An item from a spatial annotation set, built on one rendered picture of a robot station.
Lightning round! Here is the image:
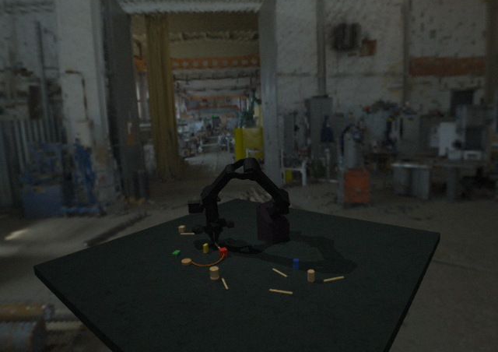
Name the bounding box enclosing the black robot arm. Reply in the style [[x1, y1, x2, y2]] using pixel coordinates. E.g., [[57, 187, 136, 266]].
[[188, 157, 290, 232]]

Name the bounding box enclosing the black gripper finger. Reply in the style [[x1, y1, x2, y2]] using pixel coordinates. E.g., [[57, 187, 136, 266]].
[[204, 231, 215, 245], [214, 230, 223, 244]]

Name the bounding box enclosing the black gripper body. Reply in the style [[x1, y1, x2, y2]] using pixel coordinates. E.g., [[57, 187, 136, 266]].
[[192, 212, 234, 234]]

